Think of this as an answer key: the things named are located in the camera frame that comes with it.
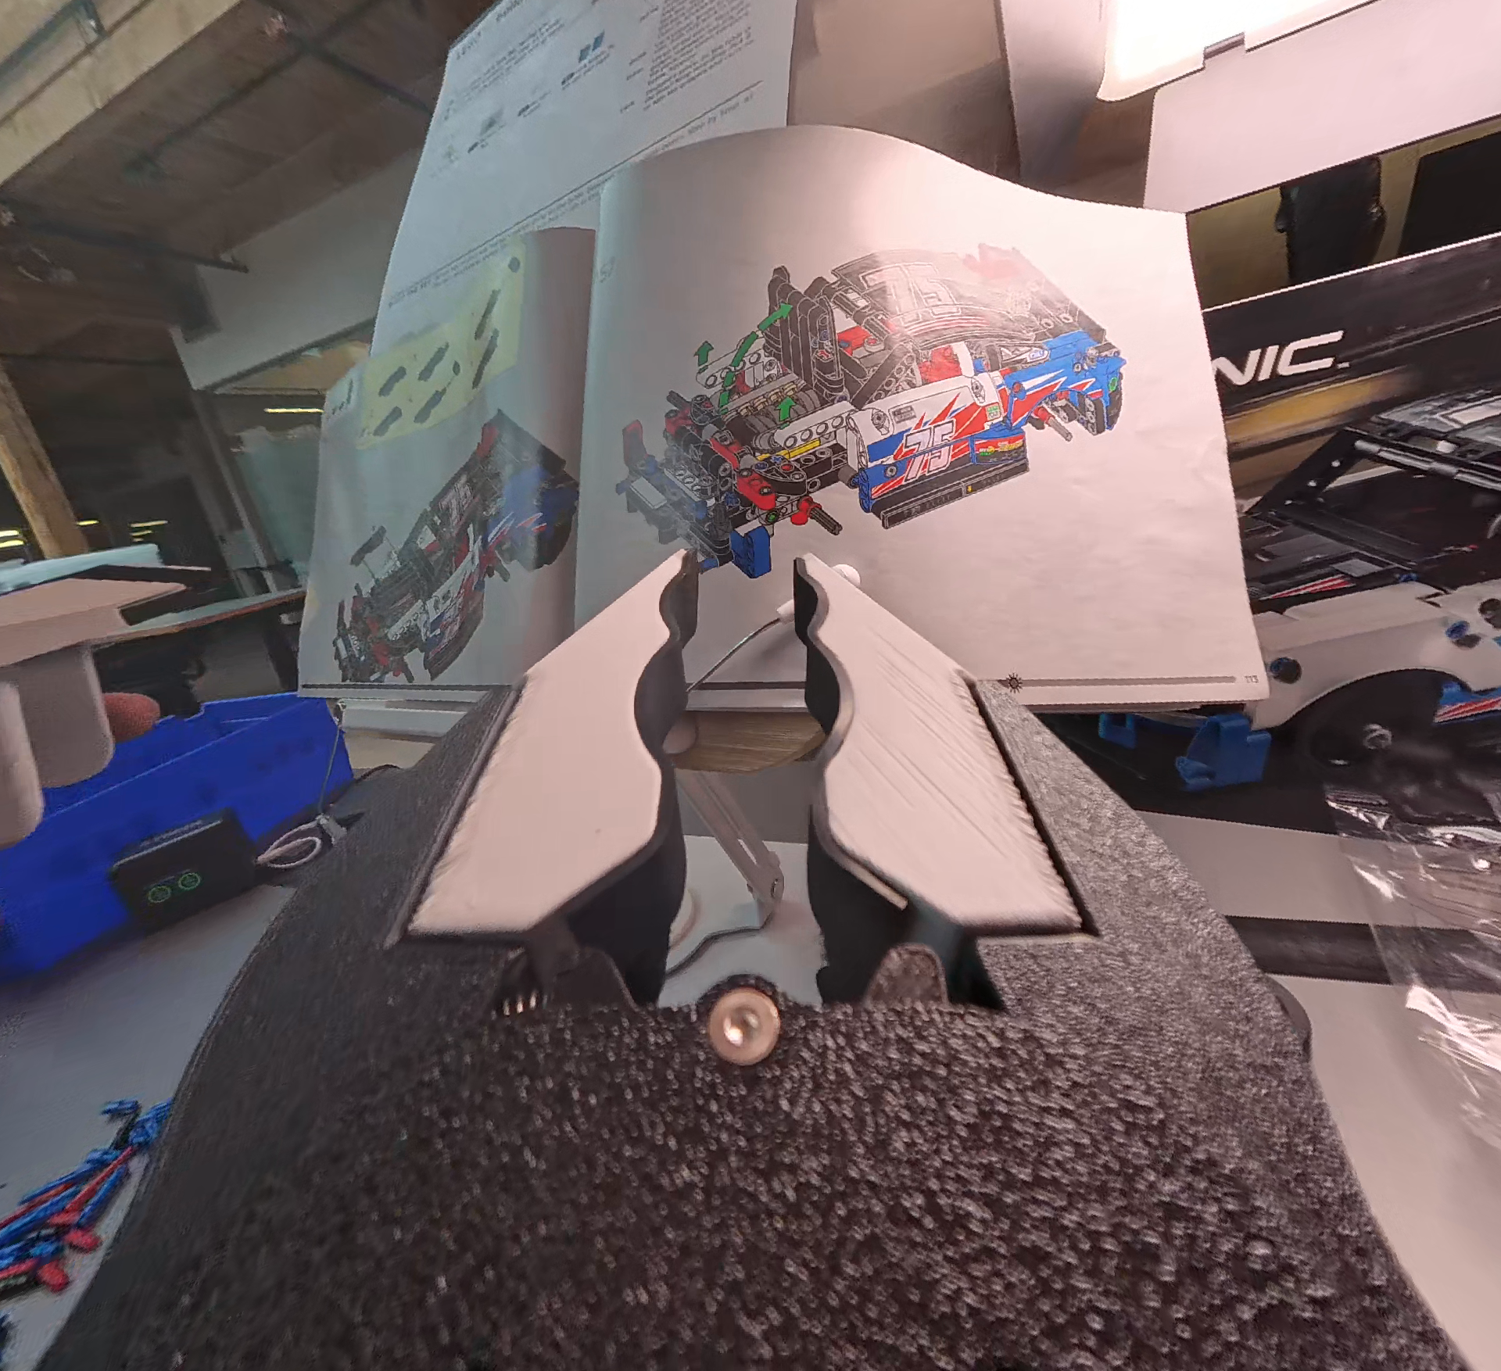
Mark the toy car instruction booklet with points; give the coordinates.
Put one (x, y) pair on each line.
(997, 574)

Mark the black toy set box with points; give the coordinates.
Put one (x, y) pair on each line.
(1348, 457)

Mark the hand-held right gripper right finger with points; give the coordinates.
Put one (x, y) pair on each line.
(939, 796)

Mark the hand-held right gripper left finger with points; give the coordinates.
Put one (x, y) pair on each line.
(551, 796)

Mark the large blue plastic bin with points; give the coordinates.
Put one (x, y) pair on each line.
(235, 761)

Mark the blue toy building piece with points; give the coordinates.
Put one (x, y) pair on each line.
(1226, 749)

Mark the pile of small toy pins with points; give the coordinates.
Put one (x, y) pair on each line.
(71, 1207)

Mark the clear plastic bag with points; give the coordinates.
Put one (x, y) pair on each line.
(1431, 926)

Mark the white metal book stand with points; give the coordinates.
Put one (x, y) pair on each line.
(751, 744)

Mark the black power adapter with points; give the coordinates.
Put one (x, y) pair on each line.
(182, 866)

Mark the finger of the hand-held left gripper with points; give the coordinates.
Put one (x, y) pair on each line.
(15, 772)
(71, 621)

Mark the grey desk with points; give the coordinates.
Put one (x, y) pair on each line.
(105, 1043)

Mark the white cardboard box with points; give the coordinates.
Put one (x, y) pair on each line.
(1290, 81)

